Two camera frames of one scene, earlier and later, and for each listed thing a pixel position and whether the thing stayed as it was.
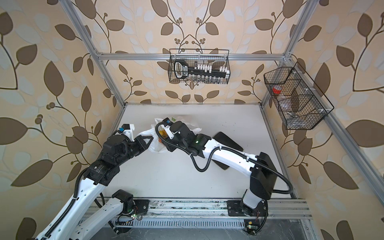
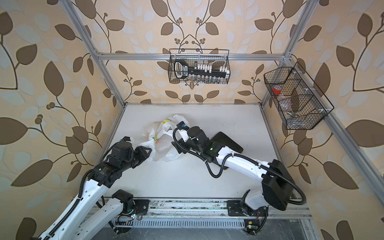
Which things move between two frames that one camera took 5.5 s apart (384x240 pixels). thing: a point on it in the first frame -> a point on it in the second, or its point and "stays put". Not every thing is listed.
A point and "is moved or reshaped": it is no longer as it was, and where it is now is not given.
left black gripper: [141, 145] -> [142, 152]
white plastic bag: [156, 145] is moved or reshaped
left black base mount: [142, 206] stays put
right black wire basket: [298, 99] stays put
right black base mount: [233, 209] stays put
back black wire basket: [196, 66] stays put
